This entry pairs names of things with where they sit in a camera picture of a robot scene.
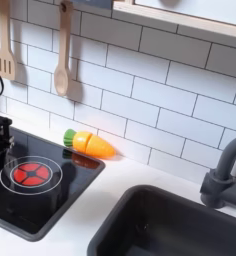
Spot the grey range hood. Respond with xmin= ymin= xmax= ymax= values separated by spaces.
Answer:
xmin=69 ymin=0 xmax=115 ymax=10

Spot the wooden shelf board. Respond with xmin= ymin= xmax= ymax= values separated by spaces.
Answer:
xmin=111 ymin=0 xmax=236 ymax=41

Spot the white toy microwave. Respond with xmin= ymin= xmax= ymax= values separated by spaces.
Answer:
xmin=133 ymin=0 xmax=236 ymax=28

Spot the dark grey sink basin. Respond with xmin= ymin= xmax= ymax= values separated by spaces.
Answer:
xmin=86 ymin=184 xmax=236 ymax=256

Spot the wooden spoon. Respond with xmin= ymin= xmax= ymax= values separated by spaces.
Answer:
xmin=53 ymin=0 xmax=74 ymax=97

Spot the wooden slotted spatula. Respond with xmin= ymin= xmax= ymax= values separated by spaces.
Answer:
xmin=0 ymin=0 xmax=17 ymax=81

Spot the dark grey tap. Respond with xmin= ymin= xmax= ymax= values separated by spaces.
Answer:
xmin=199 ymin=133 xmax=236 ymax=210

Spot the black toy stove top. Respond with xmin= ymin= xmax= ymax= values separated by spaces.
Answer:
xmin=0 ymin=124 xmax=106 ymax=242

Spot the orange toy carrot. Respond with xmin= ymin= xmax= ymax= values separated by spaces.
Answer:
xmin=63 ymin=128 xmax=117 ymax=159

